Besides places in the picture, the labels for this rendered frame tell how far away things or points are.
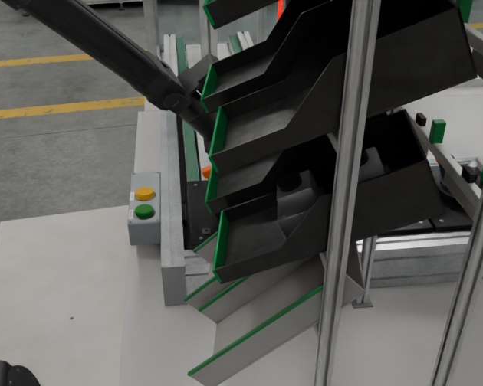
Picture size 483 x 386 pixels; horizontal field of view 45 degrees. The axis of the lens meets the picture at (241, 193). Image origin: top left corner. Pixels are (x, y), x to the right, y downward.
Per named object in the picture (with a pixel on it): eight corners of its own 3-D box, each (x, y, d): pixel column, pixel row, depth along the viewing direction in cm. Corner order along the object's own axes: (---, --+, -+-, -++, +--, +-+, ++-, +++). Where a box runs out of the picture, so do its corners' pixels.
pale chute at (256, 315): (210, 390, 83) (186, 374, 81) (218, 323, 94) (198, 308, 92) (366, 292, 71) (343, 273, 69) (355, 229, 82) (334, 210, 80)
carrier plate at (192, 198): (192, 253, 115) (191, 244, 113) (186, 188, 134) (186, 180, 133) (310, 244, 117) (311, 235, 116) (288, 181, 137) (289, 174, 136)
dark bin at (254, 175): (211, 215, 84) (188, 175, 81) (219, 169, 95) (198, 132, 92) (399, 148, 77) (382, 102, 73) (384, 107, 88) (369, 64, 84)
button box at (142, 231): (129, 246, 124) (126, 223, 121) (133, 193, 142) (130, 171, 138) (162, 243, 125) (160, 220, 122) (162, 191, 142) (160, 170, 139)
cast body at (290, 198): (285, 239, 73) (263, 196, 70) (285, 218, 77) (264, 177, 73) (349, 218, 71) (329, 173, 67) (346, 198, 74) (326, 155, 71)
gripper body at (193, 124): (231, 113, 118) (206, 89, 114) (236, 138, 109) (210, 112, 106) (208, 133, 120) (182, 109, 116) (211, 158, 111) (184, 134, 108)
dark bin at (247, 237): (220, 285, 72) (192, 241, 68) (228, 223, 83) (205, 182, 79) (445, 214, 64) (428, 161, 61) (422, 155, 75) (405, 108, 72)
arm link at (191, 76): (140, 72, 105) (159, 103, 101) (186, 28, 102) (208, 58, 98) (179, 98, 115) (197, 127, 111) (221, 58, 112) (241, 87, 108)
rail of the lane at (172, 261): (164, 306, 115) (160, 264, 109) (162, 114, 189) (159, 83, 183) (192, 304, 115) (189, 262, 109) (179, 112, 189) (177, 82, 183)
